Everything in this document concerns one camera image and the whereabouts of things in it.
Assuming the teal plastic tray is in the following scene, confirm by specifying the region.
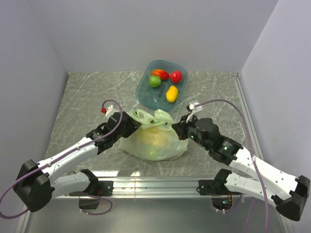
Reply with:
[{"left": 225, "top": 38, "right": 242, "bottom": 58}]
[{"left": 136, "top": 60, "right": 188, "bottom": 112}]

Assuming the yellow mango in tray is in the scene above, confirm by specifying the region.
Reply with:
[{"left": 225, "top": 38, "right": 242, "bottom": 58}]
[{"left": 166, "top": 85, "right": 178, "bottom": 103}]

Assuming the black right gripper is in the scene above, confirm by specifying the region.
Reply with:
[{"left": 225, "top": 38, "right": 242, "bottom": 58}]
[{"left": 172, "top": 113, "right": 210, "bottom": 150}]

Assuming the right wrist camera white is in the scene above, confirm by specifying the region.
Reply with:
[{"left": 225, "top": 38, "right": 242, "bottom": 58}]
[{"left": 186, "top": 101, "right": 203, "bottom": 123}]

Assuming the green round fruit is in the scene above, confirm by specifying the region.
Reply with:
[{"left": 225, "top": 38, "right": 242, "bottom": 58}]
[{"left": 149, "top": 75, "right": 161, "bottom": 88}]

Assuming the purple cable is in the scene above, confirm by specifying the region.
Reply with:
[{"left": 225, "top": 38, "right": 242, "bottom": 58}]
[
  {"left": 0, "top": 99, "right": 124, "bottom": 217},
  {"left": 194, "top": 98, "right": 270, "bottom": 233}
]

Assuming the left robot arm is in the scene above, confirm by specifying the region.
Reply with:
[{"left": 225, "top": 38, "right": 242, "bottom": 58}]
[{"left": 13, "top": 112, "right": 141, "bottom": 212}]

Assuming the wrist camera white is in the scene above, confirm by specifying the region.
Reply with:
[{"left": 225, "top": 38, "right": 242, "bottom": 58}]
[
  {"left": 101, "top": 104, "right": 118, "bottom": 119},
  {"left": 186, "top": 101, "right": 203, "bottom": 123}
]

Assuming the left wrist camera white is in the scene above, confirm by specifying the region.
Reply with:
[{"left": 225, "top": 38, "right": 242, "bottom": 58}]
[{"left": 101, "top": 104, "right": 118, "bottom": 119}]

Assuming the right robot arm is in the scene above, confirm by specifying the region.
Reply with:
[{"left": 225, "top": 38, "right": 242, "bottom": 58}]
[{"left": 172, "top": 116, "right": 311, "bottom": 221}]

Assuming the red apple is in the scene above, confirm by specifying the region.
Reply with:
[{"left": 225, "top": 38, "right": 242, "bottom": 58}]
[{"left": 169, "top": 70, "right": 183, "bottom": 84}]

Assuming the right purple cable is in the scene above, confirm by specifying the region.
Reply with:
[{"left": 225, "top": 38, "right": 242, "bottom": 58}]
[{"left": 194, "top": 98, "right": 270, "bottom": 233}]

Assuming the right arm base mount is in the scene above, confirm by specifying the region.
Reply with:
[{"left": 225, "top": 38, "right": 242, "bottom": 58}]
[{"left": 198, "top": 168, "right": 243, "bottom": 211}]

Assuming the red orange mango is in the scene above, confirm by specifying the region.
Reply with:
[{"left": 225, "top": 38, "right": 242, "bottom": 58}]
[{"left": 152, "top": 69, "right": 170, "bottom": 80}]

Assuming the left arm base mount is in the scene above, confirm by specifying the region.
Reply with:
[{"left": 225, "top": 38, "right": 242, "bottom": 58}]
[{"left": 69, "top": 181, "right": 114, "bottom": 216}]

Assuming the pale green plastic bag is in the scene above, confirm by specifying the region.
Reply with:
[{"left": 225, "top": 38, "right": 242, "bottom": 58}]
[{"left": 119, "top": 109, "right": 189, "bottom": 161}]

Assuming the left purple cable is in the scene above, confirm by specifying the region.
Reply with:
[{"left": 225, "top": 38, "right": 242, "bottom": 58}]
[{"left": 0, "top": 99, "right": 124, "bottom": 217}]

